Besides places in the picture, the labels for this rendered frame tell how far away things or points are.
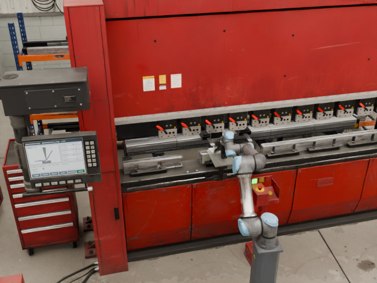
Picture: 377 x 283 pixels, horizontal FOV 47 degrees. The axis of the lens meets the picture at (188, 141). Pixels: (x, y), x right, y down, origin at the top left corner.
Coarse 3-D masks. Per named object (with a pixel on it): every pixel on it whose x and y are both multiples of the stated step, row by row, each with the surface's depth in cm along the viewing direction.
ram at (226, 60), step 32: (128, 32) 307; (160, 32) 312; (192, 32) 318; (224, 32) 324; (256, 32) 330; (288, 32) 336; (320, 32) 343; (352, 32) 350; (128, 64) 318; (160, 64) 324; (192, 64) 330; (224, 64) 336; (256, 64) 343; (288, 64) 349; (320, 64) 357; (352, 64) 364; (128, 96) 330; (160, 96) 336; (192, 96) 343; (224, 96) 349; (256, 96) 356; (288, 96) 364; (320, 96) 372
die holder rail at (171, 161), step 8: (128, 160) 364; (136, 160) 364; (144, 160) 365; (152, 160) 364; (160, 160) 365; (168, 160) 367; (176, 160) 369; (128, 168) 362; (136, 168) 368; (144, 168) 365
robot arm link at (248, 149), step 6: (240, 144) 336; (246, 144) 335; (252, 144) 338; (240, 150) 335; (246, 150) 325; (252, 150) 318; (258, 156) 298; (264, 156) 304; (258, 162) 295; (264, 162) 299; (258, 168) 297
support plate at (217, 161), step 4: (208, 152) 369; (212, 156) 364; (216, 156) 364; (220, 156) 364; (212, 160) 358; (216, 160) 358; (220, 160) 358; (224, 160) 358; (228, 160) 358; (232, 160) 358; (216, 164) 353; (220, 164) 353; (224, 164) 353; (228, 164) 353
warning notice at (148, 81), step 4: (148, 76) 326; (152, 76) 327; (144, 80) 327; (148, 80) 327; (152, 80) 328; (144, 84) 328; (148, 84) 329; (152, 84) 330; (144, 88) 330; (148, 88) 330; (152, 88) 331
